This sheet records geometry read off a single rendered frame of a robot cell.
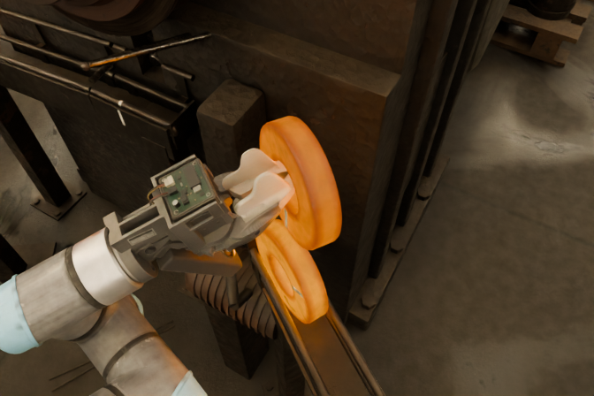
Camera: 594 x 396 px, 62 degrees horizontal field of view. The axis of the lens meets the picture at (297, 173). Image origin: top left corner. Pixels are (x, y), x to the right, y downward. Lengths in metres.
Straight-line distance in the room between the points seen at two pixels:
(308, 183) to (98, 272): 0.23
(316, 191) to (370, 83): 0.29
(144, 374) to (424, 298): 1.07
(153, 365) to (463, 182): 1.39
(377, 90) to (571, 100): 1.60
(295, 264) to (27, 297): 0.31
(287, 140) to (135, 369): 0.30
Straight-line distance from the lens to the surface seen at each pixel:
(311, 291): 0.67
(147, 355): 0.61
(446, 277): 1.59
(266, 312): 0.92
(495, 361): 1.53
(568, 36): 2.35
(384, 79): 0.76
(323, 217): 0.51
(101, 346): 0.64
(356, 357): 0.70
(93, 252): 0.55
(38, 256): 1.74
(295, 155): 0.50
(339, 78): 0.76
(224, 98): 0.83
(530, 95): 2.23
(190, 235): 0.51
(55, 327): 0.58
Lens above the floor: 1.36
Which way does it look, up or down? 51 degrees down
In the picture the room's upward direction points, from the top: straight up
